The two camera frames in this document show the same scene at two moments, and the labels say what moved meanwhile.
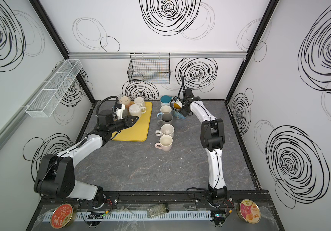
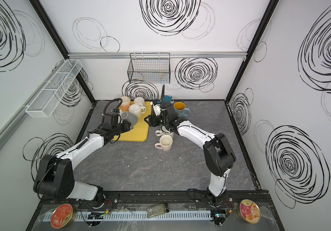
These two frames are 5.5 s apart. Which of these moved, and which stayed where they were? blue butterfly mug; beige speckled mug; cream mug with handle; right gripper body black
Moved: right gripper body black
Stayed: blue butterfly mug; cream mug with handle; beige speckled mug
